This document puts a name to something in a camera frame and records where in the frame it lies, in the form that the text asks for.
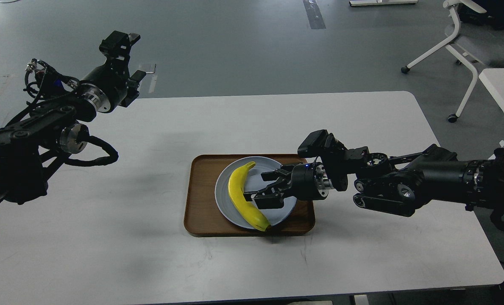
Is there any white flat floor base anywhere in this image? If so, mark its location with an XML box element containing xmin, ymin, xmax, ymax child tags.
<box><xmin>349</xmin><ymin>0</ymin><xmax>419</xmax><ymax>7</ymax></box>

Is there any white office chair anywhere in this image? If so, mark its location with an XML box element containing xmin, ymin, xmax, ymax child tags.
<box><xmin>401</xmin><ymin>0</ymin><xmax>504</xmax><ymax>123</ymax></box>

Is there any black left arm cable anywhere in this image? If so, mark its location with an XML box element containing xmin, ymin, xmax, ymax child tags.
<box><xmin>63</xmin><ymin>135</ymin><xmax>119</xmax><ymax>167</ymax></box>

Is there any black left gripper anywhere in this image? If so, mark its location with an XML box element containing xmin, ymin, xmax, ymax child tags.
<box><xmin>78</xmin><ymin>30</ymin><xmax>147</xmax><ymax>113</ymax></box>

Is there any yellow banana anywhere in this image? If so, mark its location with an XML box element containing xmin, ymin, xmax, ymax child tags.
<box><xmin>227</xmin><ymin>161</ymin><xmax>271</xmax><ymax>232</ymax></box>

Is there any brown wooden tray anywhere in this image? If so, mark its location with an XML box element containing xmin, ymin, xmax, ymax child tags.
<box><xmin>184</xmin><ymin>154</ymin><xmax>316</xmax><ymax>237</ymax></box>

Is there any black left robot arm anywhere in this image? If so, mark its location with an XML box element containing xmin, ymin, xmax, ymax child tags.
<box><xmin>0</xmin><ymin>31</ymin><xmax>146</xmax><ymax>205</ymax></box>

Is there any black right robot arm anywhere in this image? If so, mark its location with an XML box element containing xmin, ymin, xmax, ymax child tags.
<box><xmin>244</xmin><ymin>130</ymin><xmax>504</xmax><ymax>231</ymax></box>

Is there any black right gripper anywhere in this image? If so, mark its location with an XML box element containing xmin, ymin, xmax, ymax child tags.
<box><xmin>243</xmin><ymin>163</ymin><xmax>333</xmax><ymax>210</ymax></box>

